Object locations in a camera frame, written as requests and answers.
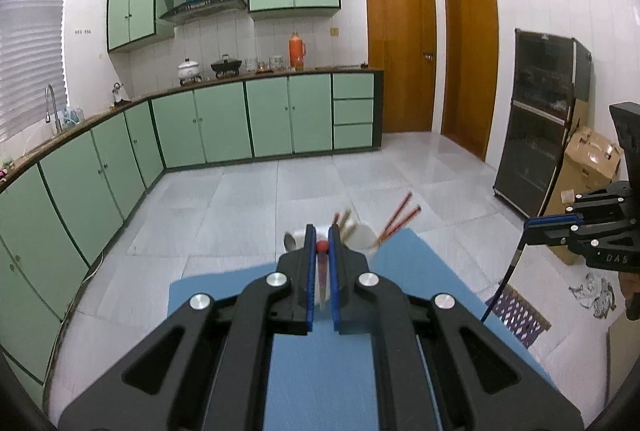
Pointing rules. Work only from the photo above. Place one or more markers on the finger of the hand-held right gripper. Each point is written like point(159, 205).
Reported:
point(560, 235)
point(605, 201)

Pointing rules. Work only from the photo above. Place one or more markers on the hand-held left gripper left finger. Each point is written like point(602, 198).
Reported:
point(310, 296)

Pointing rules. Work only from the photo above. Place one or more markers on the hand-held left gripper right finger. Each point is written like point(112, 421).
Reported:
point(335, 301)

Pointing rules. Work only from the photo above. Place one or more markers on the red printed chopstick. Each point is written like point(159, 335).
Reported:
point(323, 273)

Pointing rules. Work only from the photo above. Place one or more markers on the black chopstick with silver band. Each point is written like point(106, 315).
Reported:
point(507, 271)

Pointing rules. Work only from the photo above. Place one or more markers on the translucent white plastic cup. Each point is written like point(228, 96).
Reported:
point(300, 231)
point(362, 238)

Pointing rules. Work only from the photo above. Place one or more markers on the wooden chopstick with orange-red end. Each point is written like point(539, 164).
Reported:
point(405, 223)

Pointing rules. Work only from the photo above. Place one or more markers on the wooden chopstick with red floral end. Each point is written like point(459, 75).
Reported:
point(397, 213)

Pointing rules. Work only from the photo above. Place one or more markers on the person's right hand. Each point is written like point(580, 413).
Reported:
point(631, 296)

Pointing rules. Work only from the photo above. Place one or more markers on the cardboard box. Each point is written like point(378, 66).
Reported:
point(590, 161)

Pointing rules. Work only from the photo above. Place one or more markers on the dark spoon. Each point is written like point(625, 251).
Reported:
point(291, 242)

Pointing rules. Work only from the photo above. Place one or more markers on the crumpled printed rag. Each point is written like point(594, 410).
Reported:
point(597, 296)

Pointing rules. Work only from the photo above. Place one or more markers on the blue mat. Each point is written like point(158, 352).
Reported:
point(405, 266)

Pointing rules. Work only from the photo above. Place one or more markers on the black glass-front cabinet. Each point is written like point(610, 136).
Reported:
point(540, 121)

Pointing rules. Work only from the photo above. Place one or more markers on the purple woven floor mat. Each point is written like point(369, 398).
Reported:
point(520, 316)

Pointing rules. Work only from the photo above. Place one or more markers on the flat cardboard sheet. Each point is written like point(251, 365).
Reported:
point(622, 361)

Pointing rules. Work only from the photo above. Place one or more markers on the plain wooden door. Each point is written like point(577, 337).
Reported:
point(472, 61)

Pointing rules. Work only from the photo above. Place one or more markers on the green base kitchen cabinets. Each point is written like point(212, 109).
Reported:
point(220, 126)

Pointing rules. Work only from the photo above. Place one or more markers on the cluster of glass cups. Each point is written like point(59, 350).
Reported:
point(265, 65)

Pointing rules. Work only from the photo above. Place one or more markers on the black wok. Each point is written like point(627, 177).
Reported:
point(226, 67)

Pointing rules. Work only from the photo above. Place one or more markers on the orange thermos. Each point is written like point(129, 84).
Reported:
point(296, 51)

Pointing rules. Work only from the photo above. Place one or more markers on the white cooking pot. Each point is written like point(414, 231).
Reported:
point(189, 71)

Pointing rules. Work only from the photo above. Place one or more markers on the small cluster of tinted glasses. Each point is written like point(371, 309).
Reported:
point(72, 117)

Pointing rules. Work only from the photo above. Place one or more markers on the chrome faucet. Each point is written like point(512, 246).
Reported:
point(50, 106)

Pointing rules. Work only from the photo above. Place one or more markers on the white window blind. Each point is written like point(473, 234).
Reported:
point(30, 51)

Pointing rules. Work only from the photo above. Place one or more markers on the row of wall switches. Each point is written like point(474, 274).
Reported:
point(83, 32)

